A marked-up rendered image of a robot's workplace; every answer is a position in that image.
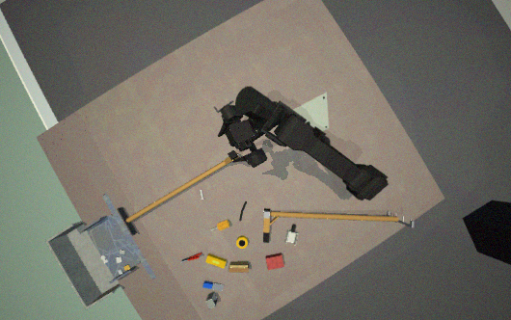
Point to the red-handled pliers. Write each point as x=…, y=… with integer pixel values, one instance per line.
x=191, y=257

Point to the red square block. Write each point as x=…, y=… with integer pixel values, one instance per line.
x=274, y=261

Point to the long-handled scraper with wooden pole and dark square blade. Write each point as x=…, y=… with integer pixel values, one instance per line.
x=232, y=156

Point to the yellow-handled screwdriver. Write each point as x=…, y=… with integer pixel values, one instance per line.
x=222, y=225

